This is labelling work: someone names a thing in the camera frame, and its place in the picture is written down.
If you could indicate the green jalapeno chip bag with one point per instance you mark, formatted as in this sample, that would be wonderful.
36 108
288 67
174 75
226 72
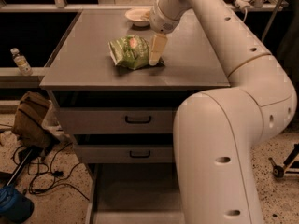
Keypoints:
131 51

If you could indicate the metal diagonal pole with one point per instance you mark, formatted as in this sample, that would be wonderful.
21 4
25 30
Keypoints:
271 19

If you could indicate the grey drawer cabinet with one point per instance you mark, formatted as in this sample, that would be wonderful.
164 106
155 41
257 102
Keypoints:
83 62

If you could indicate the black wheeled stand leg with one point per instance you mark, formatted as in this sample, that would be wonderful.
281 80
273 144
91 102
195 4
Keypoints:
290 165

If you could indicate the grey drawer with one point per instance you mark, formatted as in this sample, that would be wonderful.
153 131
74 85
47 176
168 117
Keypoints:
118 112
138 193
124 148

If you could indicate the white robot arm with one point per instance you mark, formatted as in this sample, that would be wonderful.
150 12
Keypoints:
215 130

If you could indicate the white bowl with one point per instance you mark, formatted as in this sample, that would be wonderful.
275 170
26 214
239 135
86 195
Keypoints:
140 17

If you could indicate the grey top drawer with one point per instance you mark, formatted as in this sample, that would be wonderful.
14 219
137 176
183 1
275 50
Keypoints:
118 112

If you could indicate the grey middle drawer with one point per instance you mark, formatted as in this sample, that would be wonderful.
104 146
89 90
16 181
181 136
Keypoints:
124 148

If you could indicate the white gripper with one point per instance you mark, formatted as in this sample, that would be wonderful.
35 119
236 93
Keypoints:
163 22

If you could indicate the blue round device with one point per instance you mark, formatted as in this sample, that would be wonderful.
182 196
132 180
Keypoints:
14 205

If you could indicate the grey bottom drawer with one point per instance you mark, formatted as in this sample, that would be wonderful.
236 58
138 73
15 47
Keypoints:
138 193

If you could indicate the clear plastic water bottle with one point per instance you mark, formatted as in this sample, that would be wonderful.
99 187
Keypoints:
21 62

